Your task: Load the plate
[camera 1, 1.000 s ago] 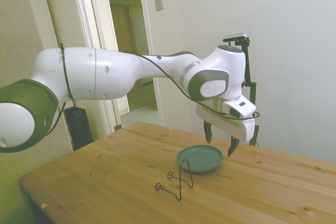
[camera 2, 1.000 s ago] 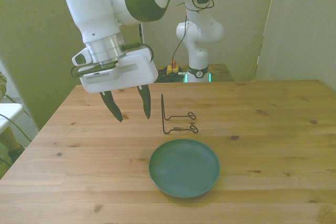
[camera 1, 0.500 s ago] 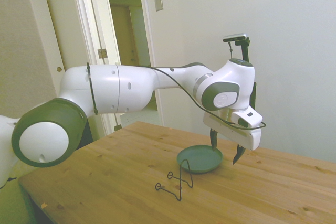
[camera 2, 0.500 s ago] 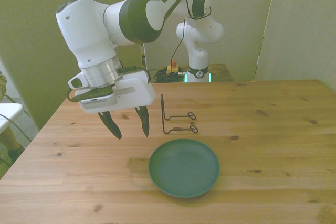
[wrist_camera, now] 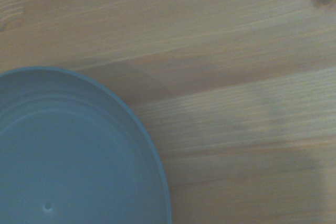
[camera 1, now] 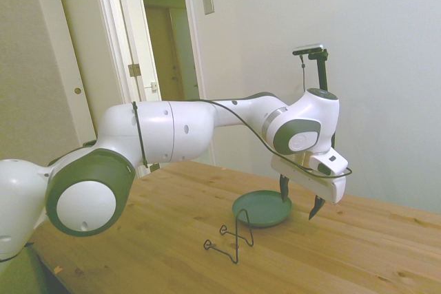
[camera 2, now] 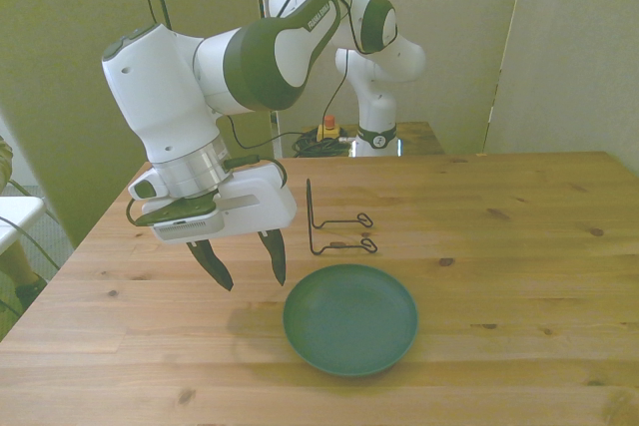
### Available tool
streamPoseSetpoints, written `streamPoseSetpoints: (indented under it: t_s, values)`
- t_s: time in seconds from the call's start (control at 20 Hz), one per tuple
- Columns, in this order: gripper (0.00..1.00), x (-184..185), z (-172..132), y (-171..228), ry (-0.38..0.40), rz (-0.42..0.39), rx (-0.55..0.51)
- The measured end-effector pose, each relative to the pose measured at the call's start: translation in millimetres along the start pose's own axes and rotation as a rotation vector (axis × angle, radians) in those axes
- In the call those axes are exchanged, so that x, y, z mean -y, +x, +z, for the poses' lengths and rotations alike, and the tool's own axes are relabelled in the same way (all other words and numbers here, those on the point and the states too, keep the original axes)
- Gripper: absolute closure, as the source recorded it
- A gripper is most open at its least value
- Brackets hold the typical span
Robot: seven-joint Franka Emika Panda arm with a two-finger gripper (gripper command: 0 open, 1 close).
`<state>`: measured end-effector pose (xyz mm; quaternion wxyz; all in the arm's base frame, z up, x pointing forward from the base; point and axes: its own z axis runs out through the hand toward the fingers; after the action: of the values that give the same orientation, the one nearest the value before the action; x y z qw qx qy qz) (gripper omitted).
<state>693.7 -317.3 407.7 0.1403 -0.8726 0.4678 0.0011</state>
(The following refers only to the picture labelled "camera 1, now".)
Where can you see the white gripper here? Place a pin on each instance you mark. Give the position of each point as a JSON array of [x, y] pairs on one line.
[[327, 187]]

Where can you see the black jointed camera stand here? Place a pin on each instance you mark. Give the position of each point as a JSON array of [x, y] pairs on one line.
[[322, 73]]

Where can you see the beige closet door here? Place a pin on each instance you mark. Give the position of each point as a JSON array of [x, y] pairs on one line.
[[34, 49]]

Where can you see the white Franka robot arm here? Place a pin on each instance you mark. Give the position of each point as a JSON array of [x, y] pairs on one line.
[[172, 132]]

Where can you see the small orange scrap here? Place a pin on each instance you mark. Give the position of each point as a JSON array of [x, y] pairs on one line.
[[57, 269]]

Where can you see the metal door latch plate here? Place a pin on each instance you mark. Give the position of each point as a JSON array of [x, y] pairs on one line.
[[154, 85]]

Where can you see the brown hallway door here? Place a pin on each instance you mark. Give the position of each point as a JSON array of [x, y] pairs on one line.
[[162, 60]]

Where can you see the brass door hinge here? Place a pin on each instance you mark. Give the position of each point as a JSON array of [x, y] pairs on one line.
[[134, 69]]

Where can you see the grey stereo camera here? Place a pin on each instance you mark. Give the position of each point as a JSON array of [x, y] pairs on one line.
[[308, 49]]

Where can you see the beige wall switch plate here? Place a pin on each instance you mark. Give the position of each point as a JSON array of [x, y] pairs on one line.
[[207, 2]]

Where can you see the dark teal round plate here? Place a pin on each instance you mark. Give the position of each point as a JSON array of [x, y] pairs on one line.
[[262, 209]]

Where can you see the white door frame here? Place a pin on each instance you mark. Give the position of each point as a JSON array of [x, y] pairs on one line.
[[120, 32]]

